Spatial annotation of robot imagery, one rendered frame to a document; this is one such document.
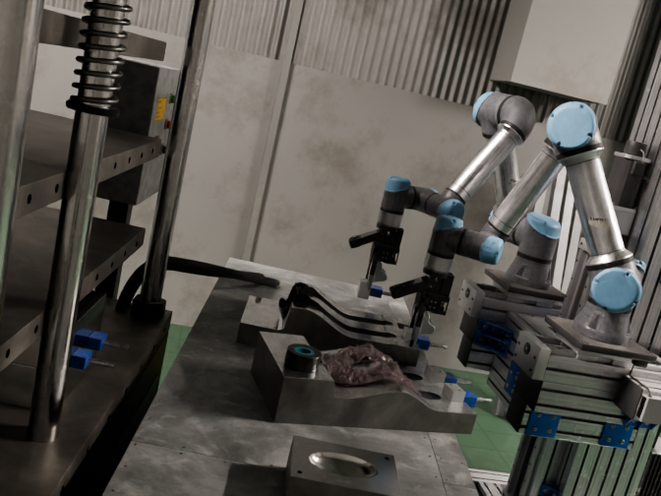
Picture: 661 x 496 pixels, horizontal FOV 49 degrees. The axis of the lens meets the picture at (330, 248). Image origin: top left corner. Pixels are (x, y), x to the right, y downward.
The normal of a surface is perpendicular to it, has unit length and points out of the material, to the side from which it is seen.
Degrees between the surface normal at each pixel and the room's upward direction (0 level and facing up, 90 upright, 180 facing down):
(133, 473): 0
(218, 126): 90
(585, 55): 90
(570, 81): 90
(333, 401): 90
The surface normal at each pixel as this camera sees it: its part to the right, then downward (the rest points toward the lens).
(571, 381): 0.14, 0.25
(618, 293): -0.34, 0.24
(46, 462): 0.22, -0.95
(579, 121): -0.41, -0.01
